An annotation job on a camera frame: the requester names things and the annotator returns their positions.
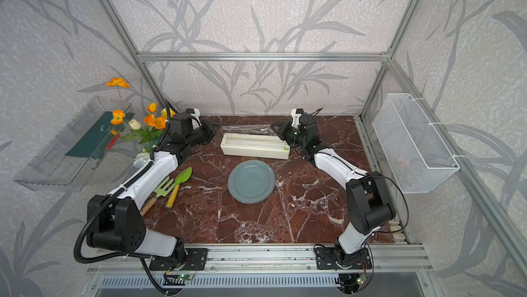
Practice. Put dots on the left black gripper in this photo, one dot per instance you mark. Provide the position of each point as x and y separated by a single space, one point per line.
206 125

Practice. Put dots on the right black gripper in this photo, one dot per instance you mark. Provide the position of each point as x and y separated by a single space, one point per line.
285 126

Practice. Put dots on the white plastic wrap dispenser box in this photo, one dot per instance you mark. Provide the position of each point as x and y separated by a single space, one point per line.
260 146

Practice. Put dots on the grey-green round plate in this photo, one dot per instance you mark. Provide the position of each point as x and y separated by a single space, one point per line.
251 182

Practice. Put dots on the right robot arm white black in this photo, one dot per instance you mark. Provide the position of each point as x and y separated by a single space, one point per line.
369 202

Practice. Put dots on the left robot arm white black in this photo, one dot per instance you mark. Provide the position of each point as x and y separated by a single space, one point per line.
115 226

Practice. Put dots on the flower bouquet in glass vase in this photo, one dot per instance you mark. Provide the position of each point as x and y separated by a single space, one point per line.
146 133

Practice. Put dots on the red pen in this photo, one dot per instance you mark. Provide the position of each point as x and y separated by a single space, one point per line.
113 141

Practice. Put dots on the dark green notebook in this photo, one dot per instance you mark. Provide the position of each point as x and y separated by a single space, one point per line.
93 144

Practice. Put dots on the left green circuit board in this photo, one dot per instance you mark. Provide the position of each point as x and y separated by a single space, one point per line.
178 278

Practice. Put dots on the right small circuit board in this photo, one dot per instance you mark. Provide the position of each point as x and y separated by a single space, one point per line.
362 279

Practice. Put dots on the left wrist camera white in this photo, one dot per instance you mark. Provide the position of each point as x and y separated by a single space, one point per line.
195 114

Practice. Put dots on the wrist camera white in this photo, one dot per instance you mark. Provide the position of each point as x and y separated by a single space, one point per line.
296 115
195 114

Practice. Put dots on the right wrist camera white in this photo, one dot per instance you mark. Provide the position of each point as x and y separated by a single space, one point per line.
296 115

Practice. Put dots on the green garden trowel yellow handle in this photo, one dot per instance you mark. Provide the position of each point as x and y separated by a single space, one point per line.
181 178

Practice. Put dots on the green garden fork wooden handle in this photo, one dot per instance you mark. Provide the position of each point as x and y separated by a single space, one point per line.
162 190

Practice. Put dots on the white wire mesh basket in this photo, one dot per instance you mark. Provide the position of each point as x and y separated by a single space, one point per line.
418 156

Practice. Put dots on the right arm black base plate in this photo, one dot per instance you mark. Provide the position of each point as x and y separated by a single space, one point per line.
331 258

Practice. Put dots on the clear acrylic wall shelf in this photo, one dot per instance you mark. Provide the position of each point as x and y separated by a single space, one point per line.
51 169

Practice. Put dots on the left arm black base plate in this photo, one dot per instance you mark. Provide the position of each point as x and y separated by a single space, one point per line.
192 259

